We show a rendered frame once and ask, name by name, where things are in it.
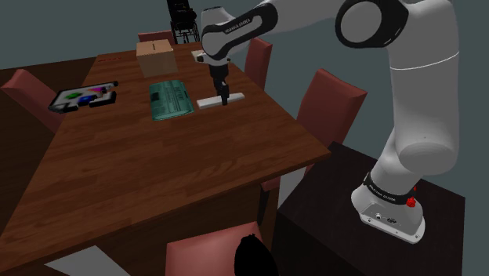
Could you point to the red upholstered chair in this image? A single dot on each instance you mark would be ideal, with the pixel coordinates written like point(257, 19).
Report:
point(202, 254)
point(154, 36)
point(32, 99)
point(328, 107)
point(256, 61)

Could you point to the brown wooden table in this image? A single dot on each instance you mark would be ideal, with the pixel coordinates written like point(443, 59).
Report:
point(160, 153)

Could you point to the green folded newspaper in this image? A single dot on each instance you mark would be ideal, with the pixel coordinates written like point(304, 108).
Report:
point(170, 100)

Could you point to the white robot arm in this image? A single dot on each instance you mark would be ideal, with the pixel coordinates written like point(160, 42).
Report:
point(420, 99)

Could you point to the white flat bar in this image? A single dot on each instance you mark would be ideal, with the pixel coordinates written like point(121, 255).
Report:
point(208, 101)

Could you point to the black rounded object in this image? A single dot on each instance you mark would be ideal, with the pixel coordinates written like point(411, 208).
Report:
point(254, 258)

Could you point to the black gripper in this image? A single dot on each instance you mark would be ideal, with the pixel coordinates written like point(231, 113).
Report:
point(219, 74)

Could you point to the dark robot stand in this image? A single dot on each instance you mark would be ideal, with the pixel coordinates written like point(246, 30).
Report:
point(328, 229)

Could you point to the brown cardboard box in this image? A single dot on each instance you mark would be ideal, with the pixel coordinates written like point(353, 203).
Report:
point(156, 59)

